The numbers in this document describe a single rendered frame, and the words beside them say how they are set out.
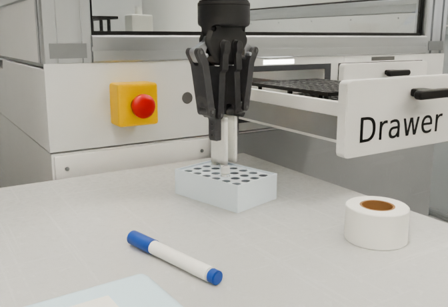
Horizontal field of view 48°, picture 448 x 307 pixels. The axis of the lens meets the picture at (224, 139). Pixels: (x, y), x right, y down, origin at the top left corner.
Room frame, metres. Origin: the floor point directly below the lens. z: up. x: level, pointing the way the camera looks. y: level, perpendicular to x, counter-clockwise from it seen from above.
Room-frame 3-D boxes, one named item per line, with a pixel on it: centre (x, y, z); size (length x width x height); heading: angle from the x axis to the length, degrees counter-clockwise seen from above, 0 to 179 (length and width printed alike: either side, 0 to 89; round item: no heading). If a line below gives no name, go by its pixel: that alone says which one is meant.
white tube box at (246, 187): (0.69, 0.00, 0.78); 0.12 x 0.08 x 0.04; 47
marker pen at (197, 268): (0.48, 0.05, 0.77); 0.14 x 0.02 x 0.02; 45
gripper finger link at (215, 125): (0.71, 0.02, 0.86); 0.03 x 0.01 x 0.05; 137
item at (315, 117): (0.94, -0.18, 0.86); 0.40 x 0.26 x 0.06; 32
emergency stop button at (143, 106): (0.82, 0.14, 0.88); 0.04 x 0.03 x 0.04; 122
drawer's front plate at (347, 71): (1.20, -0.39, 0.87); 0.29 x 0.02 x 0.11; 122
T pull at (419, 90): (0.74, -0.30, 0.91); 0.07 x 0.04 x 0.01; 122
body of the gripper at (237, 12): (0.73, 0.00, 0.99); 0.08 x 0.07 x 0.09; 137
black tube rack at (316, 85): (0.94, -0.18, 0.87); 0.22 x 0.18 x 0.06; 32
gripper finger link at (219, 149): (0.73, 0.01, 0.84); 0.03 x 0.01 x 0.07; 47
